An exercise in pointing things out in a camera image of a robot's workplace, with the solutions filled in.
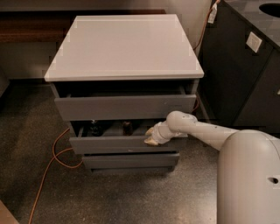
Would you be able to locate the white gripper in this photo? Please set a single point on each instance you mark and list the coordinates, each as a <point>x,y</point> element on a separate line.
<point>157,132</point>

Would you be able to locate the grey drawer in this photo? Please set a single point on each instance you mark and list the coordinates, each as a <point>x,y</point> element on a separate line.
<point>113,141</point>
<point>123,107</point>
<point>131,161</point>

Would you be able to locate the orange soda can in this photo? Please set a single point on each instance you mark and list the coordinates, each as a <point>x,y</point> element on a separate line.
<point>127,128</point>

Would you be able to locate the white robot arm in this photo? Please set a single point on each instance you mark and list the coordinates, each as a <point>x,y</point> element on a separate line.
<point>248,176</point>

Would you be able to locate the grey bottom drawer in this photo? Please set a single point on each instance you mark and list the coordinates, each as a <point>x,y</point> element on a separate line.
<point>131,161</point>

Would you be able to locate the dark blue soda can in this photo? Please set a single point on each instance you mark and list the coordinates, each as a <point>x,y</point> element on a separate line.
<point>95,128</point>

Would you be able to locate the grey top drawer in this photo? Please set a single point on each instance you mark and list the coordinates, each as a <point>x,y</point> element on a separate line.
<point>123,107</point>

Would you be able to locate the grey drawer cabinet white top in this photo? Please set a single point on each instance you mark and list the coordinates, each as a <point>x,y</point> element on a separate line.
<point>122,56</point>

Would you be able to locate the black side cabinet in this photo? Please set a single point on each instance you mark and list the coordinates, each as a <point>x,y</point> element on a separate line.
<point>241,86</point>

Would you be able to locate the dark wooden bench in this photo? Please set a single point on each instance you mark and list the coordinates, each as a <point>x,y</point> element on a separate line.
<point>49,25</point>

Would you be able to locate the white wall socket plate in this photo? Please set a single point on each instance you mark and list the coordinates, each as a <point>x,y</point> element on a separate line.
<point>254,42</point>

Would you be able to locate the white tag on cable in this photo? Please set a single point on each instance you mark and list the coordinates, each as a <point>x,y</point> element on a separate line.
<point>212,14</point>

